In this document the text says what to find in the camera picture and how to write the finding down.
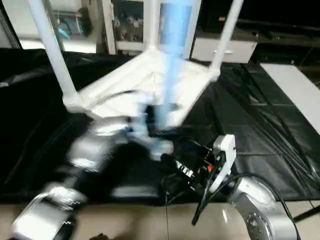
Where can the white plastic table top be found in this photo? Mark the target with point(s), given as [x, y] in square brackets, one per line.
[140, 85]

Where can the white plastic table leg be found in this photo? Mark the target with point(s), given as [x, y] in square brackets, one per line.
[152, 25]
[170, 65]
[55, 50]
[227, 35]

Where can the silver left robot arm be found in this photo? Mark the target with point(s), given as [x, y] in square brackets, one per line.
[85, 160]

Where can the white drawer unit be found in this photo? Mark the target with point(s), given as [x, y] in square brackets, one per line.
[225, 50]

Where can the black metal table leg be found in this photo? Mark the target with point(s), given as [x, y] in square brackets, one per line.
[307, 216]

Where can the white flat sheet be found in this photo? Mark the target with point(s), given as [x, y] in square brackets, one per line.
[297, 90]

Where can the white glass door cabinet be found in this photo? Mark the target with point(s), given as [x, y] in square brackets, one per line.
[130, 25]

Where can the black work surface mat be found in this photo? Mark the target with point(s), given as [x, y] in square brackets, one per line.
[40, 100]

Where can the colourful background box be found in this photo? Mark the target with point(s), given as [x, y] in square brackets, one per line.
[70, 22]

